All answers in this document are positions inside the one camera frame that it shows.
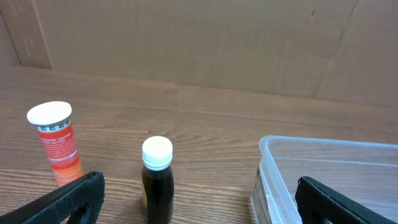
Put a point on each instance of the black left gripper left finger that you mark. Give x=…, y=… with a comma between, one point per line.
x=79, y=201

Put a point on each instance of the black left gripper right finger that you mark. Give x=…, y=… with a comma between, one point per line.
x=317, y=203

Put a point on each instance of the orange tablet tube white cap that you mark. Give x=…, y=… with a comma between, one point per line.
x=52, y=120

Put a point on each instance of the clear plastic container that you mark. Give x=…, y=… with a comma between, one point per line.
x=365, y=172

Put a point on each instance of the dark bottle white cap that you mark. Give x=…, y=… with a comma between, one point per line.
x=157, y=180

